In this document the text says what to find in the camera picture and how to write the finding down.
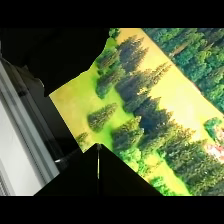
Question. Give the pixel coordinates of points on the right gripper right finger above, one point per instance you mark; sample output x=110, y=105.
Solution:
x=123, y=178

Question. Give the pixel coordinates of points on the black garment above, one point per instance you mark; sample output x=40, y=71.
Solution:
x=50, y=53

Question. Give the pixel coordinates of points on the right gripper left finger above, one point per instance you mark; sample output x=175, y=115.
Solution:
x=75, y=176

